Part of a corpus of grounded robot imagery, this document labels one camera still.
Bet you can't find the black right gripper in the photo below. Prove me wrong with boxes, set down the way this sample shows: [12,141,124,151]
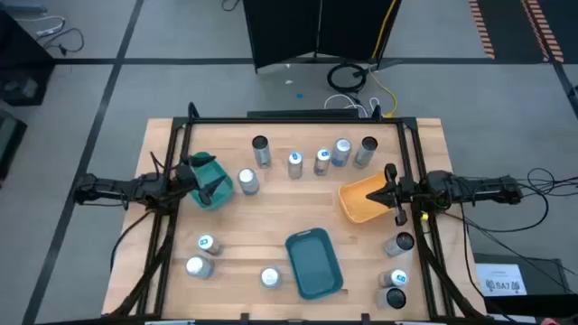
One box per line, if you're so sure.
[365,162,413,228]

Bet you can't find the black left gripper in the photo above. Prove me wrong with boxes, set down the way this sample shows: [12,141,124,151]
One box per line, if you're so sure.
[173,152,228,208]

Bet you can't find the green plastic bin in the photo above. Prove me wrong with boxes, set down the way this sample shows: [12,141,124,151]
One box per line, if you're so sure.
[188,151,236,211]

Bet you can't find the yellow plastic bin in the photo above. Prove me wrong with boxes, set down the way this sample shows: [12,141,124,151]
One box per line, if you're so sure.
[337,171,398,225]

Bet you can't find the Spindrift sparkling water can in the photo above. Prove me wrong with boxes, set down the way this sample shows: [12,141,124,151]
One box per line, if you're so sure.
[259,265,284,290]
[237,167,261,197]
[331,137,353,168]
[184,255,216,279]

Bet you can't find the white Celsius can black lid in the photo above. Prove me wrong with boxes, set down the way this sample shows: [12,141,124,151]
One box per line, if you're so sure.
[352,135,379,171]
[251,135,273,170]
[382,231,415,259]
[374,286,407,311]

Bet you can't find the silver Red Bull can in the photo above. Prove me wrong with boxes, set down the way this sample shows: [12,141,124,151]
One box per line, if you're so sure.
[287,151,304,181]
[378,268,410,289]
[197,233,223,256]
[312,147,332,177]

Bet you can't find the dark teal plastic bin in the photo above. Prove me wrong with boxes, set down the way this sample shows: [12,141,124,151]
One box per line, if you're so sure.
[284,227,344,301]

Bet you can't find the long black bar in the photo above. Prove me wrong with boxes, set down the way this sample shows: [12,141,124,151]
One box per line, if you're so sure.
[247,109,360,120]

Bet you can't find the white printed label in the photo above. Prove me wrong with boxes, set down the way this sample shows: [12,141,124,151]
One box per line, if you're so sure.
[476,264,528,297]

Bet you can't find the black folding partition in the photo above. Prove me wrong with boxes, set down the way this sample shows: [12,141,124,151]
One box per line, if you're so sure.
[242,0,403,73]

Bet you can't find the black box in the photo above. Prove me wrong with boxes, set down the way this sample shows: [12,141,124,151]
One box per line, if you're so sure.
[472,252,568,312]

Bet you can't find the black case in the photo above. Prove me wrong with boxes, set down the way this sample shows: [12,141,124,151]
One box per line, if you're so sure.
[0,107,28,180]

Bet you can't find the black mat orange stripes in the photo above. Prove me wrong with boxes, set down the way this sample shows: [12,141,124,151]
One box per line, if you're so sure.
[467,0,565,63]

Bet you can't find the black desk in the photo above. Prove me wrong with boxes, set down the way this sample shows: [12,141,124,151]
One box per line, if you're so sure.
[0,8,56,107]

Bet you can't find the white floor cable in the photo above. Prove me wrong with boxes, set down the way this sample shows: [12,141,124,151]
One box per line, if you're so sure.
[322,92,381,119]

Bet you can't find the black hanging arm cable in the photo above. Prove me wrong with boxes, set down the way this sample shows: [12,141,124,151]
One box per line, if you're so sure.
[109,208,154,274]

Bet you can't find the black coiled cable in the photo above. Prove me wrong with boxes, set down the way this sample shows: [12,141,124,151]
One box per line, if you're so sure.
[325,61,369,95]

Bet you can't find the yellow cable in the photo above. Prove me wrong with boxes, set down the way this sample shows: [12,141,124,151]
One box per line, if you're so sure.
[368,0,399,119]

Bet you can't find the black cable bundle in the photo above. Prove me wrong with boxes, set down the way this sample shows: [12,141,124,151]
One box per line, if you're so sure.
[451,166,578,325]

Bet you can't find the thin black cable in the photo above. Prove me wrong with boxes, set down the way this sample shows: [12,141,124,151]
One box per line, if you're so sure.
[38,27,86,58]

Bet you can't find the white cable with plug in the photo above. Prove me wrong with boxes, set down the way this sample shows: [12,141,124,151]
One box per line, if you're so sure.
[15,15,67,37]

